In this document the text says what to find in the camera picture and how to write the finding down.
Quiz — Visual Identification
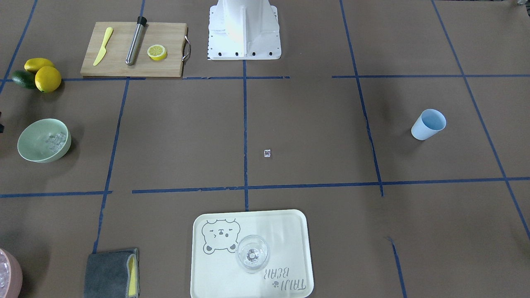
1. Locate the light blue plastic cup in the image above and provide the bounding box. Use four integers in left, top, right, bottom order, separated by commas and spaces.
411, 109, 447, 141

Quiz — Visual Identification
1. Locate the light green bowl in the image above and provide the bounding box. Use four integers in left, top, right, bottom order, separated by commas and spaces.
17, 118, 72, 163

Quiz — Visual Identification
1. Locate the pink bowl with ice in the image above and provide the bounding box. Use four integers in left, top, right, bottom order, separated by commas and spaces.
0, 249, 23, 298

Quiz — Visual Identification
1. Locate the clear wine glass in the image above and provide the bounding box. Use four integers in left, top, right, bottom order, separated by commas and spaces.
236, 235, 270, 274

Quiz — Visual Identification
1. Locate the cream bear tray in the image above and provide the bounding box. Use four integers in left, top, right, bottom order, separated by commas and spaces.
190, 209, 314, 298

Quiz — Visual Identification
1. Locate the lemon half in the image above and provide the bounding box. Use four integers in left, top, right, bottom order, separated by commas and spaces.
147, 45, 167, 61

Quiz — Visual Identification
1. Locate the wooden cutting board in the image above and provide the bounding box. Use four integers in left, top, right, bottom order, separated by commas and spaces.
81, 22, 190, 77

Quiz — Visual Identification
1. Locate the grey folded cloth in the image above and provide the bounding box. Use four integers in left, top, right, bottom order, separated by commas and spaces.
83, 248, 140, 298

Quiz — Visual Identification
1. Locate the yellow plastic knife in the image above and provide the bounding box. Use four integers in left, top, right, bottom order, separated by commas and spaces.
93, 27, 113, 66

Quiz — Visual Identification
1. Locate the yellow lemon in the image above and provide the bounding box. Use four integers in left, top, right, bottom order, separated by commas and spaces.
24, 57, 55, 74
35, 66, 62, 93

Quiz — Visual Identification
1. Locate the green lime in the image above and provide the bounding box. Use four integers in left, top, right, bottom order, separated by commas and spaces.
11, 70, 37, 90

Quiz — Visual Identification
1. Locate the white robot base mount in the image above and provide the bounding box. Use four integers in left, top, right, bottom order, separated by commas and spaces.
207, 0, 282, 60

